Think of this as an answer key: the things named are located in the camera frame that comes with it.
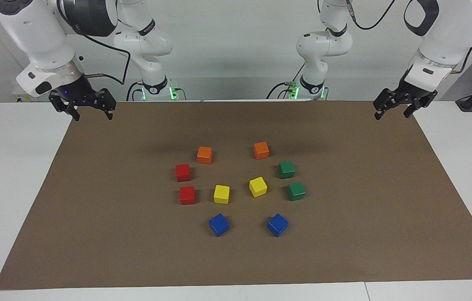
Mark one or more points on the yellow wooden block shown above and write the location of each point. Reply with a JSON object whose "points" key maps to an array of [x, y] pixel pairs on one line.
{"points": [[221, 194], [257, 187]]}

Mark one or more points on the green wooden block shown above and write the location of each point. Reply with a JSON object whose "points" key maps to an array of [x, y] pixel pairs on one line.
{"points": [[286, 169], [296, 191]]}

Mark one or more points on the blue wooden block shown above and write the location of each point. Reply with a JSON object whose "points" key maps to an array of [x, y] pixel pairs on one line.
{"points": [[219, 225], [278, 225]]}

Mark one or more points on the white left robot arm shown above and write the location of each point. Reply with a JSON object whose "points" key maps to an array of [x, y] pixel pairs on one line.
{"points": [[324, 46]]}

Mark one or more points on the brown paper mat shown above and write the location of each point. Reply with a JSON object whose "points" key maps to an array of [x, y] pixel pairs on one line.
{"points": [[135, 251]]}

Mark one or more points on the white power box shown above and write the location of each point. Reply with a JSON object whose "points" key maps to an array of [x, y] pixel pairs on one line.
{"points": [[19, 99]]}

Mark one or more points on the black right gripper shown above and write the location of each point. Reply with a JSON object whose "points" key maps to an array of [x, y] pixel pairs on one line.
{"points": [[78, 93]]}

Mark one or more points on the red wooden block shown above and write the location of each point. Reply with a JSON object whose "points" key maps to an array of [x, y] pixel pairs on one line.
{"points": [[187, 195], [183, 172]]}

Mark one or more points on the orange wooden block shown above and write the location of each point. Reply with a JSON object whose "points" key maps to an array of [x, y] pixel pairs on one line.
{"points": [[261, 150], [204, 155]]}

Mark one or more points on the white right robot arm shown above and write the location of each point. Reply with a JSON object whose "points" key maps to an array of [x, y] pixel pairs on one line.
{"points": [[35, 33]]}

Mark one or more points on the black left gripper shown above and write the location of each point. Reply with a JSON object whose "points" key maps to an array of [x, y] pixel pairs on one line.
{"points": [[411, 95]]}

